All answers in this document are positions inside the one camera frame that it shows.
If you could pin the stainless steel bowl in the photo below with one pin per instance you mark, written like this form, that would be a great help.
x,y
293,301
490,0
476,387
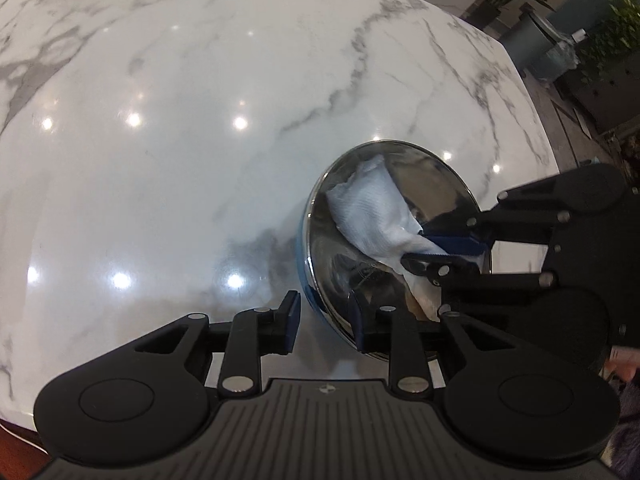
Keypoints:
x,y
440,185

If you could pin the green leafy ivy plant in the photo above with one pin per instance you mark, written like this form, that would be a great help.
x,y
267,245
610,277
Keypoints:
x,y
617,35

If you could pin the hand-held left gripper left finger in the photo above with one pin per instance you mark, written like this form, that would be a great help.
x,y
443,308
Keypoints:
x,y
292,321

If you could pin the dark cabinet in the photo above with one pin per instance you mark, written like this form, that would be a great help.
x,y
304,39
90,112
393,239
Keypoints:
x,y
615,105

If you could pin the person's right hand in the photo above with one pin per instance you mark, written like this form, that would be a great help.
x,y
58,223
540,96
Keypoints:
x,y
625,365

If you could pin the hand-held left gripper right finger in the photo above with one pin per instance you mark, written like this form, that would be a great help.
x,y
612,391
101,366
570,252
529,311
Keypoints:
x,y
357,325

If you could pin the trash bin with plastic liner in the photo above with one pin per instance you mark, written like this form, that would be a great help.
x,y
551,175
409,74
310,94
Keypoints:
x,y
557,60

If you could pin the purple fuzzy cloth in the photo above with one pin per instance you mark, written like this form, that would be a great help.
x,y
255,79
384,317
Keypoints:
x,y
625,430

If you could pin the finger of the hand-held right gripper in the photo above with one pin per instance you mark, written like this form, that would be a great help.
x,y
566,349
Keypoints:
x,y
430,260
452,243

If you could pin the white cleaning cloth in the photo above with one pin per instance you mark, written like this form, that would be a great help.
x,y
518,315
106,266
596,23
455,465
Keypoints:
x,y
370,200

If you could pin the grey lidded trash can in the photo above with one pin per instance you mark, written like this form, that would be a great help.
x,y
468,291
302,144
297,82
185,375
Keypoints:
x,y
530,35

